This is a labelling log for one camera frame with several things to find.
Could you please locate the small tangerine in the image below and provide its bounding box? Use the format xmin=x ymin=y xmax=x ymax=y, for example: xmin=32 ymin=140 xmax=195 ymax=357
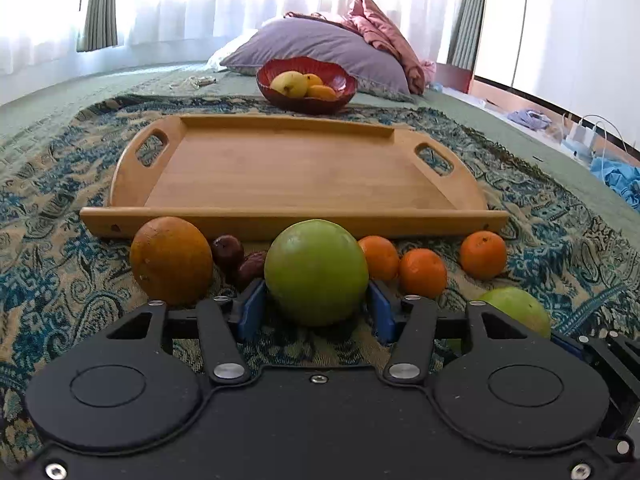
xmin=399 ymin=248 xmax=447 ymax=299
xmin=459 ymin=231 xmax=508 ymax=281
xmin=358 ymin=235 xmax=400 ymax=282

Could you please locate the green apple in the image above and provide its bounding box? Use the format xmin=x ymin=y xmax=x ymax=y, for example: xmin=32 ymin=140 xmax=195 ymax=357
xmin=264 ymin=219 xmax=369 ymax=327
xmin=478 ymin=287 xmax=551 ymax=338

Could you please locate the large dull orange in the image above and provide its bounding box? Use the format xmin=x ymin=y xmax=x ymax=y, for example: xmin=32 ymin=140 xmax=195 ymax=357
xmin=129 ymin=217 xmax=214 ymax=306

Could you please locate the blue paisley throw cloth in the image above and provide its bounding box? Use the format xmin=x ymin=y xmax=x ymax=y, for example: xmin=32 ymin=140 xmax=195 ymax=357
xmin=1 ymin=94 xmax=639 ymax=467

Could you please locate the wooden serving tray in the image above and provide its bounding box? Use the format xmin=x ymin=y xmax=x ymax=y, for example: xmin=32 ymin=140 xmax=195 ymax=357
xmin=80 ymin=114 xmax=509 ymax=240

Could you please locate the blue cloth on floor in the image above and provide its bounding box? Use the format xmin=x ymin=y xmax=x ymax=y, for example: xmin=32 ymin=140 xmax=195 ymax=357
xmin=590 ymin=157 xmax=640 ymax=210

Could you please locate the orange fruit in bowl front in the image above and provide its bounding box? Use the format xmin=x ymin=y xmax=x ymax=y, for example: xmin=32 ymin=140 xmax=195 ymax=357
xmin=306 ymin=84 xmax=337 ymax=102

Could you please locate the orange fruit in bowl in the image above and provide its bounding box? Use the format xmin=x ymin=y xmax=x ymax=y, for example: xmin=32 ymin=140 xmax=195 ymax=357
xmin=305 ymin=74 xmax=323 ymax=87
xmin=306 ymin=84 xmax=337 ymax=102

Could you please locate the yellow mango in bowl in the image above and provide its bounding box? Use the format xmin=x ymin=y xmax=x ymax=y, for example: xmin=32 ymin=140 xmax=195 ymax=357
xmin=270 ymin=70 xmax=308 ymax=99

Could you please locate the red fruit bowl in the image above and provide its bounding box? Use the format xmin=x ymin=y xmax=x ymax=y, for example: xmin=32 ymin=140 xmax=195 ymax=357
xmin=256 ymin=56 xmax=358 ymax=115

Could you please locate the orange fruit in bowl back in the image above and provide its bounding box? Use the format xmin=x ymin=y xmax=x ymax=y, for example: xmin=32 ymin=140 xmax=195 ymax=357
xmin=305 ymin=74 xmax=323 ymax=87

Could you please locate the lavender cloth on floor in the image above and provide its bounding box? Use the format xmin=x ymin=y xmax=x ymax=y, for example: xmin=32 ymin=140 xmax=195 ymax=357
xmin=506 ymin=108 xmax=552 ymax=131

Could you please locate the green curtain right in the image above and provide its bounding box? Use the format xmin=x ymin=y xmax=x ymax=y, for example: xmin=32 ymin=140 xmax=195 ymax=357
xmin=447 ymin=0 xmax=485 ymax=72

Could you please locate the green curtain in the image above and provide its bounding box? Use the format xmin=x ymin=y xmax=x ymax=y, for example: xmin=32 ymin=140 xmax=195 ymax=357
xmin=76 ymin=0 xmax=117 ymax=52
xmin=447 ymin=0 xmax=485 ymax=72

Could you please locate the purple pillow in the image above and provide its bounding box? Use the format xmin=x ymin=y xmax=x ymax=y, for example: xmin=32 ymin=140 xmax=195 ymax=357
xmin=212 ymin=18 xmax=412 ymax=102

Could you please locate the pink crumpled blanket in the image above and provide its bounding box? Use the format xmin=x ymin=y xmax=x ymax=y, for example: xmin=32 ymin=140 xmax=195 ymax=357
xmin=284 ymin=0 xmax=437 ymax=96

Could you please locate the green quilted bedspread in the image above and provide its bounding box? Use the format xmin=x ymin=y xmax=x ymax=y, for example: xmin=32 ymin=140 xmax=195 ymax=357
xmin=1 ymin=64 xmax=639 ymax=246

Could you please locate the white sheer curtain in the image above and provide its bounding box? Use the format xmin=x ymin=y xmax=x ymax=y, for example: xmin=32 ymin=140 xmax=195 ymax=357
xmin=0 ymin=0 xmax=471 ymax=76

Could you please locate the green curtain left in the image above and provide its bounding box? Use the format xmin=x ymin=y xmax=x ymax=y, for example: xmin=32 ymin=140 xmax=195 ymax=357
xmin=76 ymin=0 xmax=117 ymax=52

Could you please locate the white charger with cables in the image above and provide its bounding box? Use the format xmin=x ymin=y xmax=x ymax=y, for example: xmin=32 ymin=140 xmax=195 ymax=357
xmin=562 ymin=114 xmax=629 ymax=165

